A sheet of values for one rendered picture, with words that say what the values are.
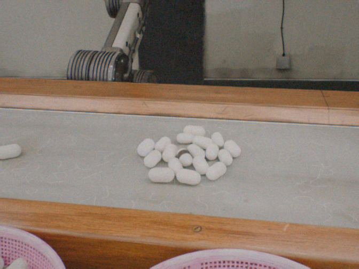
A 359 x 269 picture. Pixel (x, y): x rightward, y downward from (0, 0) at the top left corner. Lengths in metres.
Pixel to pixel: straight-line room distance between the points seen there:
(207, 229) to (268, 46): 2.29
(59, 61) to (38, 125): 2.11
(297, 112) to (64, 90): 0.48
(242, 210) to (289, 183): 0.09
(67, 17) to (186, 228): 2.40
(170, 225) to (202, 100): 0.36
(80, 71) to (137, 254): 0.60
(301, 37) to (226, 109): 1.99
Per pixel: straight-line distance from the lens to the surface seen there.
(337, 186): 0.59
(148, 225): 0.46
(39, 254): 0.46
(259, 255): 0.42
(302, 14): 2.66
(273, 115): 0.74
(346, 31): 2.77
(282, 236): 0.45
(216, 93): 0.79
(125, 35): 1.03
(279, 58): 2.67
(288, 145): 0.67
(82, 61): 0.97
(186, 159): 0.58
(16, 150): 0.67
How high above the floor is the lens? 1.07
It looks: 29 degrees down
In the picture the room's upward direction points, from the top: 1 degrees counter-clockwise
